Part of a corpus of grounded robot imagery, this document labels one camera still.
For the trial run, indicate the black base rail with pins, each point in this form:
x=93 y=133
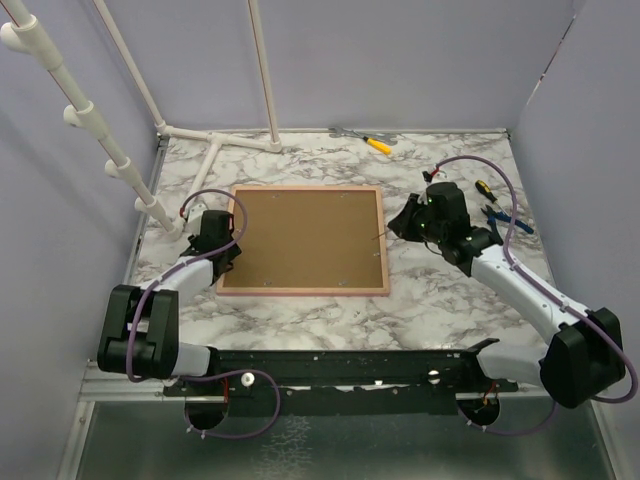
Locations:
x=339 y=383

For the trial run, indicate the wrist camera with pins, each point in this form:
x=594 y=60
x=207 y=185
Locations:
x=194 y=212
x=433 y=176

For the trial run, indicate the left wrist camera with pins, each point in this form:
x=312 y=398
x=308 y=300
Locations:
x=194 y=212

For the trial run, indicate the silver wrench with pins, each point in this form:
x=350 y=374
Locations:
x=386 y=138

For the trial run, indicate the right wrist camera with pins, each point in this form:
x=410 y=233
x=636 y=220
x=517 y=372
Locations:
x=433 y=176

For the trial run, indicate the yellow handled screwdriver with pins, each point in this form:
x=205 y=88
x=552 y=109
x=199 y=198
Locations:
x=378 y=145

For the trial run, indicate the pink picture frame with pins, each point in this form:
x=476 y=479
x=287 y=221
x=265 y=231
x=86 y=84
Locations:
x=309 y=241

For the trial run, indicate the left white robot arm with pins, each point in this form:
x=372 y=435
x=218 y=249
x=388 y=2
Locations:
x=140 y=334

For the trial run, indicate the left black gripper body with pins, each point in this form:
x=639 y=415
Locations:
x=232 y=251

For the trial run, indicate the black yellow screwdriver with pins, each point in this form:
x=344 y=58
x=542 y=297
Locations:
x=486 y=191

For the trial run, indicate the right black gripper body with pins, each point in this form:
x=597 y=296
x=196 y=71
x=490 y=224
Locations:
x=431 y=230

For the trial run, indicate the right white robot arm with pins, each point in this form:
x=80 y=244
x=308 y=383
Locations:
x=581 y=355

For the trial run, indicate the white pvc pipe rack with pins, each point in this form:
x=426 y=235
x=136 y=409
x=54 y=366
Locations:
x=64 y=107

